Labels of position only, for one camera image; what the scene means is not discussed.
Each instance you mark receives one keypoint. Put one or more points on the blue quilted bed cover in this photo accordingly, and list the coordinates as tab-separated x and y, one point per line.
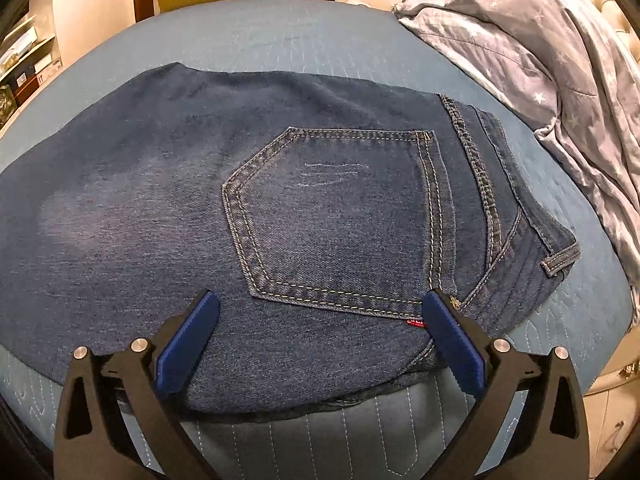
394	434

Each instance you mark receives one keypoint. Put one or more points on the dark blue denim jeans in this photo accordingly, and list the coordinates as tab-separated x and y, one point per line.
318	209

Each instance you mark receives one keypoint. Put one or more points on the grey star-print duvet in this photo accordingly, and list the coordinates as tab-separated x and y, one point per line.
562	69

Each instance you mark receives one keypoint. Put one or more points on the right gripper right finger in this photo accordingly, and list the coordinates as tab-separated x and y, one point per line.
550	440

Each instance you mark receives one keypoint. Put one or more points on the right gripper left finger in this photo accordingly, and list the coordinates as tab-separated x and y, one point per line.
115	420

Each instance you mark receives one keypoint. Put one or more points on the cream wardrobe with shelves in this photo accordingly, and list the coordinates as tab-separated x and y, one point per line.
52	35

